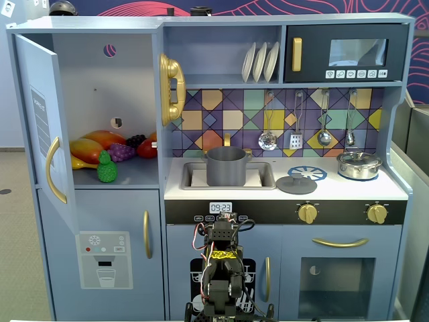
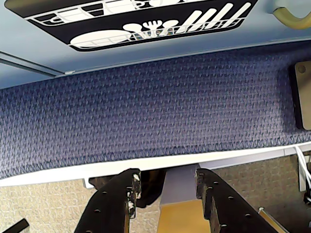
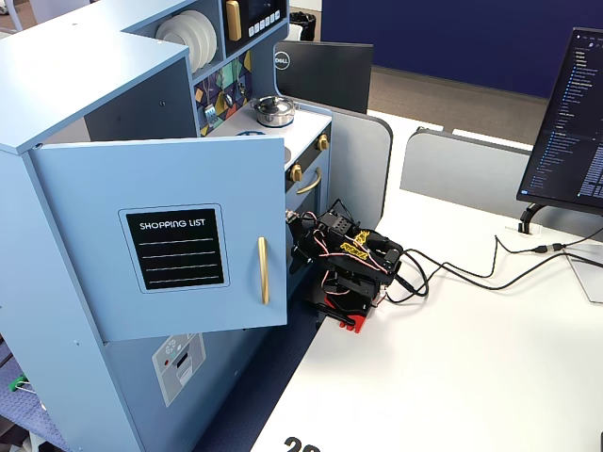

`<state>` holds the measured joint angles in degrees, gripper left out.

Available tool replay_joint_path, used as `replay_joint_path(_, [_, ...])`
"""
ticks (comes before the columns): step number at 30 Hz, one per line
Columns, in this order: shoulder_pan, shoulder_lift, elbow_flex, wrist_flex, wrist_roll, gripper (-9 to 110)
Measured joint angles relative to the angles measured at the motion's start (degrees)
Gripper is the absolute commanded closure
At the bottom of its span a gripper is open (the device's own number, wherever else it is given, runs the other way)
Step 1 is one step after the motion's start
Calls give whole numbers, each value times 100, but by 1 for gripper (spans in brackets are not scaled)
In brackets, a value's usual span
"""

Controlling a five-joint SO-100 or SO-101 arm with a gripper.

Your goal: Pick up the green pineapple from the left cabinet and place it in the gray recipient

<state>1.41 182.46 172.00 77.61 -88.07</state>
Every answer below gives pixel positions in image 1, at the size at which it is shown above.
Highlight small metal spoon utensil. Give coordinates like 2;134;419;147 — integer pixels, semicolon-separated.
345;89;358;147

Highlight gold microwave door handle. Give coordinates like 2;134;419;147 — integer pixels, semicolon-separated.
291;37;303;72

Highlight metal ladle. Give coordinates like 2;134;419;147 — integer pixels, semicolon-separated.
316;89;332;147

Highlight gold dishwasher door handle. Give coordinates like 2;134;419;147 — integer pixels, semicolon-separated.
264;256;271;303

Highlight stainless steel pot with lid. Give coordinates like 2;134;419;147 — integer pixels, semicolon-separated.
336;150;383;180

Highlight purple toy grapes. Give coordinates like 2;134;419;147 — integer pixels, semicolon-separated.
107;143;137;164

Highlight yellow toy banana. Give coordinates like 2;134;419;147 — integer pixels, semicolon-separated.
71;154;100;170

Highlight gray toy sink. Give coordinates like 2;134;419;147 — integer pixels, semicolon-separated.
180;161;277;191

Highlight dark toy microwave door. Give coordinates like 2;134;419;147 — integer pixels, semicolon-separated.
283;23;410;83

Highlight gray plastic pot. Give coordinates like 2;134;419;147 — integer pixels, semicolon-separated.
200;146;253;187

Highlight metal slotted spatula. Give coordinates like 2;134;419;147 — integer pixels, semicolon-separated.
289;90;304;150

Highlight straight gold fridge door handle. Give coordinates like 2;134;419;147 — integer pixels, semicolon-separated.
143;210;154;260

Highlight orange-red toy mango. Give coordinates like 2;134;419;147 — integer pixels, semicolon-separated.
82;129;127;150

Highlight red white servo cable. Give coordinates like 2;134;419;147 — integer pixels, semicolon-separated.
191;223;215;299

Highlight curved gold cabinet door handle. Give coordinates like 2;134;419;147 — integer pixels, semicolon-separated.
45;136;68;205

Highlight gray round pot lid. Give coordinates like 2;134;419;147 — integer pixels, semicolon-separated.
275;174;318;195

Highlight digital clock display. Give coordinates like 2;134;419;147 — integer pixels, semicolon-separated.
209;201;233;214

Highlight blue-gray toy play kitchen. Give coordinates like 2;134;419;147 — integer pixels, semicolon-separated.
5;12;416;322

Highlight gold stove knob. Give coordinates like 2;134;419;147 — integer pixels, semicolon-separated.
366;203;389;225
297;203;319;225

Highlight gold oven door handle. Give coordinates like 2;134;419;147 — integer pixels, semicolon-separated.
312;237;370;248

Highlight black helmet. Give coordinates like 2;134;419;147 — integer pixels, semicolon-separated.
48;0;78;17

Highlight gray toy plate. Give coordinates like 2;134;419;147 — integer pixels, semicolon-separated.
241;42;257;83
262;41;280;83
251;41;268;83

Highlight yellow-red toy mango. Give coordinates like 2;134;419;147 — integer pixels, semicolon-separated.
69;138;105;165

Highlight blue-gray cabinet door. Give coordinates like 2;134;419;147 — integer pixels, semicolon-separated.
13;33;80;236

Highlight oven door with window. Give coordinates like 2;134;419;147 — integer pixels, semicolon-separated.
281;225;403;321

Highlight metal slotted skimmer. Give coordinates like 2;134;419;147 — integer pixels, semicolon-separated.
257;90;278;151

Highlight dishwasher door with black print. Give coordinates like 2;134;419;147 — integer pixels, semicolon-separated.
166;224;282;321

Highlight dark toy grapes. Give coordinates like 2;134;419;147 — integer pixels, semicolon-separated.
125;134;147;150

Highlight gold toy telephone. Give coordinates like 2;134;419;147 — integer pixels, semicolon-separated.
158;52;187;127

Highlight fridge door with dispenser print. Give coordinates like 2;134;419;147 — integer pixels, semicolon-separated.
37;188;162;321

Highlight green toy pineapple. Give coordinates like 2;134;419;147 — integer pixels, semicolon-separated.
97;150;119;184

